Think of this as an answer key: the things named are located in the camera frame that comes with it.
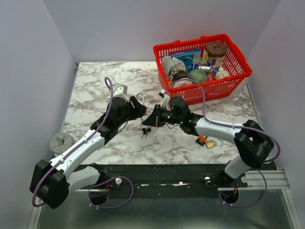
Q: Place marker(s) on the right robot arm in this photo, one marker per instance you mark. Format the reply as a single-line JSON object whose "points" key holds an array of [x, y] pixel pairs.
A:
{"points": [[253, 146]]}

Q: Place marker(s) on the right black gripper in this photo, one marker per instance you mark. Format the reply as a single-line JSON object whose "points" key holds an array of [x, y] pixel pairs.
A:
{"points": [[155, 119]]}

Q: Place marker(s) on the green melon ball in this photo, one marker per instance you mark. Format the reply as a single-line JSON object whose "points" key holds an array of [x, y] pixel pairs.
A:
{"points": [[198, 76]]}

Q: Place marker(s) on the brown lid canister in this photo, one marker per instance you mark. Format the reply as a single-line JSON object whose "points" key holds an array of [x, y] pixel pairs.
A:
{"points": [[215, 53]]}

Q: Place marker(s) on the red soda can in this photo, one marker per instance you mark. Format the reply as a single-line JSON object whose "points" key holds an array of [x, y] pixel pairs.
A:
{"points": [[211, 77]]}

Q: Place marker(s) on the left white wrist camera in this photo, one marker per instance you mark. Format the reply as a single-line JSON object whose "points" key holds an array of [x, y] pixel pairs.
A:
{"points": [[121, 91]]}

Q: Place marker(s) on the aluminium frame rail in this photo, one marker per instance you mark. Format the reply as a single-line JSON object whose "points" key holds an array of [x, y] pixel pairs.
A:
{"points": [[253, 180]]}

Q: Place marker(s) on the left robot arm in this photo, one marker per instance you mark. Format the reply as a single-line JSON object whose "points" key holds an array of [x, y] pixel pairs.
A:
{"points": [[52, 181]]}

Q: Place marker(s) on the orange black padlock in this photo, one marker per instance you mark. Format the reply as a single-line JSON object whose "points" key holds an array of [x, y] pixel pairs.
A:
{"points": [[201, 140]]}

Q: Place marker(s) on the large brass padlock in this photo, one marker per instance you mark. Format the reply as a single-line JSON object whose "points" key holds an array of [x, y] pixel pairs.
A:
{"points": [[142, 99]]}

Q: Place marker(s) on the blue book box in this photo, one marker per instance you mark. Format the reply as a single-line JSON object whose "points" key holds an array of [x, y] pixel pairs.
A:
{"points": [[188, 57]]}

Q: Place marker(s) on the white round bottle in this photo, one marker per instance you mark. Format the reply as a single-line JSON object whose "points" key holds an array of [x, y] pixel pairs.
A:
{"points": [[221, 74]]}

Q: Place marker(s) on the grey tape roll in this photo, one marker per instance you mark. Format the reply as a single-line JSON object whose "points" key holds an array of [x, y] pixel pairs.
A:
{"points": [[61, 142]]}

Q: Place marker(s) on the black label cup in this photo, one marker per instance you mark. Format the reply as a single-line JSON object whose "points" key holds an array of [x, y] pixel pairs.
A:
{"points": [[180, 78]]}

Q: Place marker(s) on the black headed key bunch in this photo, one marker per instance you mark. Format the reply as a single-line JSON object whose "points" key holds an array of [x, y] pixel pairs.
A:
{"points": [[145, 132]]}

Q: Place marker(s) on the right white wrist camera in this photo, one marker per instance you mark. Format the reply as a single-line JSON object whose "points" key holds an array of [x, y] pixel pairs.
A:
{"points": [[164, 98]]}

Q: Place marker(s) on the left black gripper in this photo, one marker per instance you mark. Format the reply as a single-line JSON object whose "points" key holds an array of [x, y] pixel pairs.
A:
{"points": [[137, 112]]}

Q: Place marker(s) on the small brass padlock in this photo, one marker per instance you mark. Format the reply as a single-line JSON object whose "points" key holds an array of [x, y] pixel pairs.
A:
{"points": [[210, 144]]}

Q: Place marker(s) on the white snack bag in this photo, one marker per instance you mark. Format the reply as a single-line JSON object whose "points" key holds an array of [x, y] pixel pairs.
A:
{"points": [[171, 64]]}

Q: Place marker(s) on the blue soda can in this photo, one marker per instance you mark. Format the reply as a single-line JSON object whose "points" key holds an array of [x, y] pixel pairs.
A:
{"points": [[208, 69]]}

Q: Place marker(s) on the red plastic basket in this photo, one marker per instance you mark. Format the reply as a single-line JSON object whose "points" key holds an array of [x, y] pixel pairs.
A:
{"points": [[234, 62]]}

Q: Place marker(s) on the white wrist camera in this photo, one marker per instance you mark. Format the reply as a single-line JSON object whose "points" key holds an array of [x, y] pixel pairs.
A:
{"points": [[121, 91], [164, 98]]}

